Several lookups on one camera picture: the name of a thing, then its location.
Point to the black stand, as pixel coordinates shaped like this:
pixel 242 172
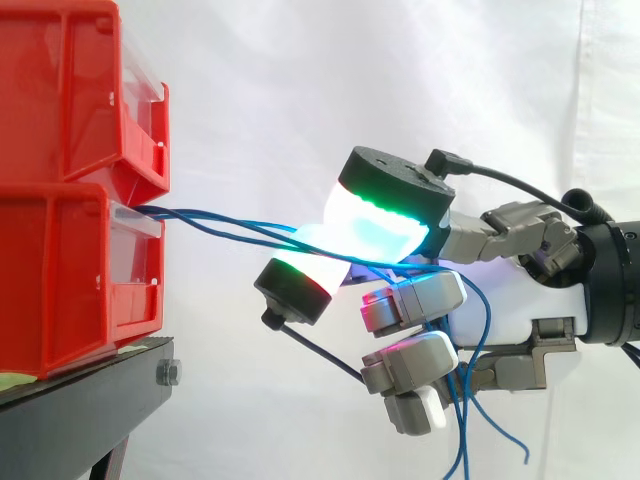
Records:
pixel 75 410

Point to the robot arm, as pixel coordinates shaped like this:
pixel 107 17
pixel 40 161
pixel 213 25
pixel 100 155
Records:
pixel 612 282

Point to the red plastic bin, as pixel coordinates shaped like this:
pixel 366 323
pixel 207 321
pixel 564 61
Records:
pixel 50 280
pixel 55 90

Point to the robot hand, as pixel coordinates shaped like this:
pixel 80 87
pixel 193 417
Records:
pixel 430 300

